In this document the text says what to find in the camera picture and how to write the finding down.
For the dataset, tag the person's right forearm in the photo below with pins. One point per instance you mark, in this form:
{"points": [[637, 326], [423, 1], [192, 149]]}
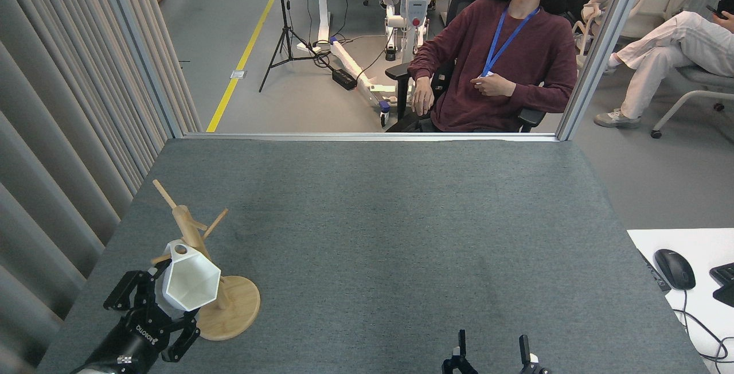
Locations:
{"points": [[421, 70]]}

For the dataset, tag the white side table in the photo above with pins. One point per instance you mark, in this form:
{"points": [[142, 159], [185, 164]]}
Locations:
{"points": [[705, 242]]}

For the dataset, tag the white stand on wheels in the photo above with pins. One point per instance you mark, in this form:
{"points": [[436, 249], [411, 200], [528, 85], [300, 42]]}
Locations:
{"points": [[350, 64]]}

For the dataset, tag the person's left hand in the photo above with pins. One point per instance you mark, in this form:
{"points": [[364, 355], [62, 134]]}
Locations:
{"points": [[493, 85]]}

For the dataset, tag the black phone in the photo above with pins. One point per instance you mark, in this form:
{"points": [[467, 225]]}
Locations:
{"points": [[714, 10]]}

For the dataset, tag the person's right hand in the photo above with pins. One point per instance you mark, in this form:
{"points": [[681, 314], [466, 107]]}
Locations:
{"points": [[422, 97]]}

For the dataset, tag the wooden cup rack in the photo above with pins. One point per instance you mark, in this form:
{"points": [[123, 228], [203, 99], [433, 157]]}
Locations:
{"points": [[235, 305]]}

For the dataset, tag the white hexagonal cup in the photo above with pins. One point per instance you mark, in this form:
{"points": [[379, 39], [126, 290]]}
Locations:
{"points": [[192, 279]]}

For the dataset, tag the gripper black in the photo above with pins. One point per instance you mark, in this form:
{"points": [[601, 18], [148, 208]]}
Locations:
{"points": [[137, 337]]}

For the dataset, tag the person's left forearm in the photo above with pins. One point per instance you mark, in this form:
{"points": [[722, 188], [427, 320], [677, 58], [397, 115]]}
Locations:
{"points": [[545, 98]]}

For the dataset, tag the metal floor outlet plate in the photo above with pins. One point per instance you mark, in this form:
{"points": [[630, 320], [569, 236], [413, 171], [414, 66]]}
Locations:
{"points": [[238, 74]]}

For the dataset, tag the beige chair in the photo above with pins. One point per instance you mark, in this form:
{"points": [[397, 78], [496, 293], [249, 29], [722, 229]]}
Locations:
{"points": [[659, 1]]}

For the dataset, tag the black flat strip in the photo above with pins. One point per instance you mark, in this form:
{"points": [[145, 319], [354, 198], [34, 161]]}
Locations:
{"points": [[658, 276]]}

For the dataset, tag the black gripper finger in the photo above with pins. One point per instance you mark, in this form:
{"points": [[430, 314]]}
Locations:
{"points": [[462, 342], [523, 348]]}

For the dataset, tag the black computer mouse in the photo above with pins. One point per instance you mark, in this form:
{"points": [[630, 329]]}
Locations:
{"points": [[675, 269]]}

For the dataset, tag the silver frame rail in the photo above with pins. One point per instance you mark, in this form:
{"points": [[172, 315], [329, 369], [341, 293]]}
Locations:
{"points": [[344, 136]]}

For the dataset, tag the black office chair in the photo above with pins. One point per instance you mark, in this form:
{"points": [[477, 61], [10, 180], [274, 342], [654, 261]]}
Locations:
{"points": [[398, 70]]}

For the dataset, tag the desk with white leg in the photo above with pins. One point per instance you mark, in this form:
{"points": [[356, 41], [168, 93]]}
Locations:
{"points": [[323, 12]]}

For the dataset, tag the silver frame post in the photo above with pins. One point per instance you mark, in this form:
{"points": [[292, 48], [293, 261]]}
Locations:
{"points": [[605, 47]]}

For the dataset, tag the person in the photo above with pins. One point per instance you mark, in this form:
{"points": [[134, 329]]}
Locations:
{"points": [[516, 47], [659, 47]]}

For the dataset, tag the grey chair on castors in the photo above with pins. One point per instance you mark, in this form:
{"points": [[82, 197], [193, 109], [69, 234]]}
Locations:
{"points": [[705, 78]]}

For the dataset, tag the grey pleated curtain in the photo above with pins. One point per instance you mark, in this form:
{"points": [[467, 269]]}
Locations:
{"points": [[57, 133]]}

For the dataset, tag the black keyboard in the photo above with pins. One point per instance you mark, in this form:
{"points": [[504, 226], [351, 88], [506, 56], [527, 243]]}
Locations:
{"points": [[723, 282]]}

